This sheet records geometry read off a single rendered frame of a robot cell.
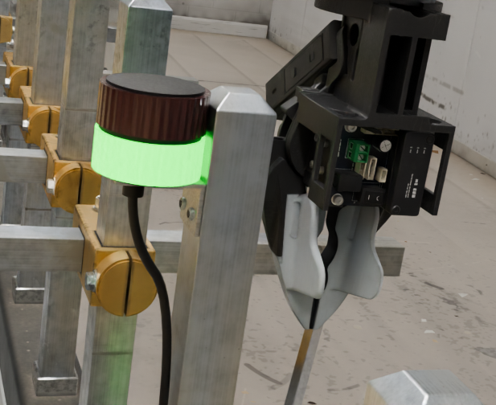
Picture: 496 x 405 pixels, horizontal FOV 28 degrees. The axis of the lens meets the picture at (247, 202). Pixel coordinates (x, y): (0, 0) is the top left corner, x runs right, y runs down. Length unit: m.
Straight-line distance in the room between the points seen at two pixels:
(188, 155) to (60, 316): 0.60
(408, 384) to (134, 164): 0.23
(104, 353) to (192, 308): 0.29
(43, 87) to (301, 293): 0.72
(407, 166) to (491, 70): 5.17
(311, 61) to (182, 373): 0.20
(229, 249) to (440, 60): 5.74
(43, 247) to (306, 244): 0.32
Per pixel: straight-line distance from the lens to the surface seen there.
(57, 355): 1.14
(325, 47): 0.60
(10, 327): 1.31
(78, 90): 1.04
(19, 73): 1.51
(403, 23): 0.54
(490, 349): 3.31
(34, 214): 1.33
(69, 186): 1.03
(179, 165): 0.53
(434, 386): 0.35
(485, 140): 5.71
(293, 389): 0.65
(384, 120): 0.54
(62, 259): 0.86
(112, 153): 0.53
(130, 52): 0.78
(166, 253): 0.88
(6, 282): 1.44
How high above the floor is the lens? 1.25
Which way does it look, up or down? 17 degrees down
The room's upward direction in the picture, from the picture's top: 8 degrees clockwise
